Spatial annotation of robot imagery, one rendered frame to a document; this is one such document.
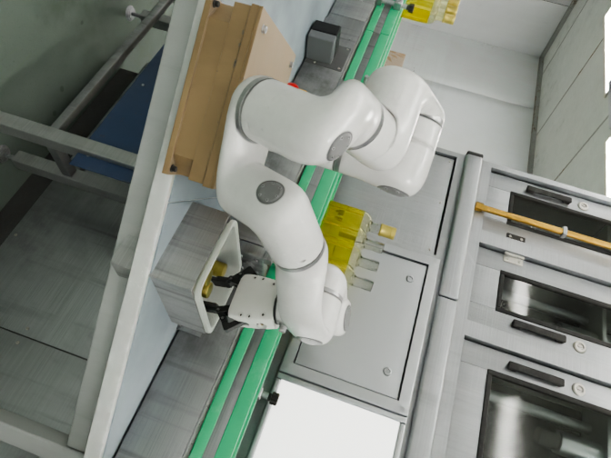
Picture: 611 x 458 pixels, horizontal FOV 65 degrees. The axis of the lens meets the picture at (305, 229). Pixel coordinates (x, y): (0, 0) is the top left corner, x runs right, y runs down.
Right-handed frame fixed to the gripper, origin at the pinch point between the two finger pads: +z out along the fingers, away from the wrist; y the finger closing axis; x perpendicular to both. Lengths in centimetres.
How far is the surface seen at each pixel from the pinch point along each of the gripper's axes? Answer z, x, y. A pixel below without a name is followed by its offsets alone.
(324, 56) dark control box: -1, -2, 80
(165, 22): 66, -2, 102
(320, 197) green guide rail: -12.0, -8.5, 33.5
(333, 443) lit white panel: -22.8, -38.0, -16.5
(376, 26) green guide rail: -11, -10, 106
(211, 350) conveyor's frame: 2.1, -11.1, -8.5
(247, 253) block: -1.8, -3.1, 12.1
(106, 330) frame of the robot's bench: 13.4, 8.7, -14.5
